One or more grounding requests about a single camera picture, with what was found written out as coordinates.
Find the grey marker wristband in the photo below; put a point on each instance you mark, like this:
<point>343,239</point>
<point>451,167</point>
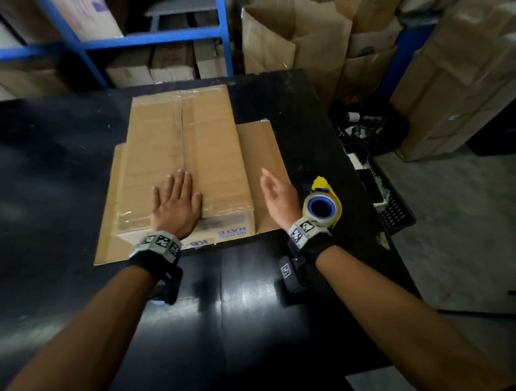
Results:
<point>308,237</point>
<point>159,247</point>

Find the person's right forearm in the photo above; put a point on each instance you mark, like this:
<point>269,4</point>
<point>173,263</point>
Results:
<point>407,326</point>

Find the open tall cardboard box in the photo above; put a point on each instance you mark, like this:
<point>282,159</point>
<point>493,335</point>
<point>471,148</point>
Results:
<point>298,44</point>

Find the blue panel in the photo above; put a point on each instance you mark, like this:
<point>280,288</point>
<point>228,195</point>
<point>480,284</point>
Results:
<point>403,56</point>

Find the person's left hand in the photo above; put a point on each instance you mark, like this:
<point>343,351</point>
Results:
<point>176,215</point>

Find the open small cardboard box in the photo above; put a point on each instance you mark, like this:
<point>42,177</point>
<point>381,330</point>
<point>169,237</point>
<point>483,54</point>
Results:
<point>369,60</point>

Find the white small packet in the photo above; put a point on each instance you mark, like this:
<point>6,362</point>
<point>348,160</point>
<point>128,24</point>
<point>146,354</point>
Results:
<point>356,161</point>

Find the blue metal shelf rack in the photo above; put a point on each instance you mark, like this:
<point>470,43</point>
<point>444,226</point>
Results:
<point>133,39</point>

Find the person's right hand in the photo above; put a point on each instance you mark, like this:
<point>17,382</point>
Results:
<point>282,201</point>

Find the large taped cardboard box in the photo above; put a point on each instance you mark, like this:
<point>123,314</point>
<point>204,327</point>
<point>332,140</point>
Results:
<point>459,80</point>

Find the person's right fingers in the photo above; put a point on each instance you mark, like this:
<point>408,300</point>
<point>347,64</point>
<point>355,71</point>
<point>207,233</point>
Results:
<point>269,183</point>

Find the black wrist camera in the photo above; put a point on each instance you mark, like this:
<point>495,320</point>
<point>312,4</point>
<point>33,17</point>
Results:
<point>169,288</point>
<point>292,274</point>

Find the person's left thumb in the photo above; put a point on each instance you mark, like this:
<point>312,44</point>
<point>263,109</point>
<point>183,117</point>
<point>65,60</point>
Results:
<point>197,204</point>

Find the person's left forearm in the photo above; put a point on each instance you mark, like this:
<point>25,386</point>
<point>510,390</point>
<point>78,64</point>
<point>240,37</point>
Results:
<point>86,336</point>

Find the black plastic crate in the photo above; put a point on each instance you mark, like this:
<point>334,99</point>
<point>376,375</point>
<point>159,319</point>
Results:
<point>375,133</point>
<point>393,205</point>

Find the person's left little finger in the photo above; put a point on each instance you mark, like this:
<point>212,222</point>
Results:
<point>156,199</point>

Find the flat brown cardboard sheet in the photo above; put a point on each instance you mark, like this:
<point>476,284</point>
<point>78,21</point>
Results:
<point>262,161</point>

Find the white tape roll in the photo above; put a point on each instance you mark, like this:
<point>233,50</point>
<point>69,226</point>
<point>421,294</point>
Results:
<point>354,117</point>

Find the white printed cardboard box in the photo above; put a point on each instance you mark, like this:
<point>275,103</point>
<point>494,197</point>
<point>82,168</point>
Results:
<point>86,18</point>

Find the clear packing tape roll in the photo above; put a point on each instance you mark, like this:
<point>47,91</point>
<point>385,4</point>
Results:
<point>320,207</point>

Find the yellow tape dispenser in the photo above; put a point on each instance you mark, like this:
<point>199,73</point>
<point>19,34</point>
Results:
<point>327,189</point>

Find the taped brown cardboard box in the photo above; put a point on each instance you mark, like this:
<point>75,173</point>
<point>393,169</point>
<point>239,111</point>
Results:
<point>201,141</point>

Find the person's left middle finger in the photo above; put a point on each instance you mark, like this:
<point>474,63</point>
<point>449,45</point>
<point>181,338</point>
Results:
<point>178,184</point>

